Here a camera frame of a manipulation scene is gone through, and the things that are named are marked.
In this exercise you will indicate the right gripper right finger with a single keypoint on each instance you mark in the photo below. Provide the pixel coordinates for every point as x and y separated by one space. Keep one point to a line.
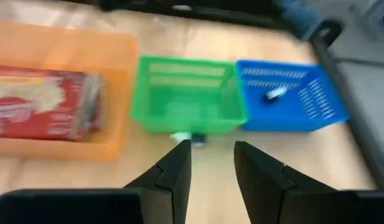
266 193

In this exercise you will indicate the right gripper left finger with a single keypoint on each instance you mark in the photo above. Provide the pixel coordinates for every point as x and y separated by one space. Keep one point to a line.
173 186

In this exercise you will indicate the small white-green object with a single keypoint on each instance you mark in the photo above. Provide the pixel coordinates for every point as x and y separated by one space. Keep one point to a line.
179 136

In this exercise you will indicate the white bottle with dark cap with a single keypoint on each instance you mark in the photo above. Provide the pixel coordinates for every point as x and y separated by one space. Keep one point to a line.
276 93

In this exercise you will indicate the red popcorn packet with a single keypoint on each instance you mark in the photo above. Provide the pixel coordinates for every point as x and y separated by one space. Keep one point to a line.
39 102

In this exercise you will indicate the green plastic basket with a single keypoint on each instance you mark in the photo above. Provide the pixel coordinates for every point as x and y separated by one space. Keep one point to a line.
185 112

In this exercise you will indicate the blue plastic basket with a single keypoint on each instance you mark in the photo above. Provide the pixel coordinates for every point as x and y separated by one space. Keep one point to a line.
288 115

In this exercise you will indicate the orange translucent plastic bin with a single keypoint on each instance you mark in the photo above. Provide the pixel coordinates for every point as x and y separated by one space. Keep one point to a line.
117 93

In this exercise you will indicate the black table clamp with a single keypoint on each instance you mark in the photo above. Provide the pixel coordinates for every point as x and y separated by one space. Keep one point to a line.
327 31

